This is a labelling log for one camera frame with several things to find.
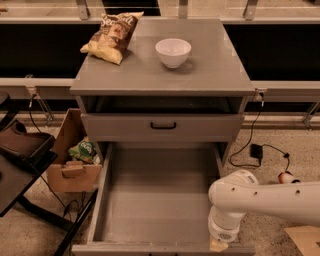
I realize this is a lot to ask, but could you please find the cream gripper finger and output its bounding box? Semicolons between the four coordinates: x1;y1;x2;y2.
209;238;228;252

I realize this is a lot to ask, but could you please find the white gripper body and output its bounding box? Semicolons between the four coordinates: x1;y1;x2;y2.
208;206;241;243

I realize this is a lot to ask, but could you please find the grey drawer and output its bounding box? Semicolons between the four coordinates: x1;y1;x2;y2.
72;143;255;256
81;114;243;142

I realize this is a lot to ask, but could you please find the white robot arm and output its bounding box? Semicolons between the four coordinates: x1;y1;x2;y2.
208;170;320;256

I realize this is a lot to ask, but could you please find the grey drawer cabinet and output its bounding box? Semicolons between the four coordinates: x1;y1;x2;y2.
71;18;254;165

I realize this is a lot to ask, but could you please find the grey top drawer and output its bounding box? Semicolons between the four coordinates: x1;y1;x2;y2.
81;114;243;142

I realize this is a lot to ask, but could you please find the orange white sneaker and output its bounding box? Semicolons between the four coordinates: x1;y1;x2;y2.
278;171;300;184

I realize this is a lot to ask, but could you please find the black power adapter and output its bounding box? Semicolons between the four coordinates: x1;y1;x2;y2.
250;144;263;159

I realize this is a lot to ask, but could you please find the cardboard sheet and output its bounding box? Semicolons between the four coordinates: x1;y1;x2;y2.
285;226;320;256

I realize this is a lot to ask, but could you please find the green snack bag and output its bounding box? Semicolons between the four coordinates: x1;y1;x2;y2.
68;136;100;164

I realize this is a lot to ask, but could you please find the cardboard box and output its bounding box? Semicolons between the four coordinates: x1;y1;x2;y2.
46;109;101;192

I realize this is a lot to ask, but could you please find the white bowl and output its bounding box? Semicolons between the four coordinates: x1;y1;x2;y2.
155;38;192;68

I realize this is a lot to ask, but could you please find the black stand with tray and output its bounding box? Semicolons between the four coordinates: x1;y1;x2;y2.
0;91;99;256

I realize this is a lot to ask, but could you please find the brown yellow chip bag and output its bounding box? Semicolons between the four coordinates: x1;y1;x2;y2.
80;12;144;65

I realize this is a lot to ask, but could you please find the black cable on right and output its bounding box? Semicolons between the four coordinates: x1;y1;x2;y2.
229;91;291;173

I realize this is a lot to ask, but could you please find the black cable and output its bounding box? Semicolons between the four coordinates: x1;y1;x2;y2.
229;91;291;173
27;93;83;256

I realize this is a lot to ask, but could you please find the black cable on left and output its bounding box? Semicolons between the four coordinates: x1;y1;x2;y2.
27;93;83;256

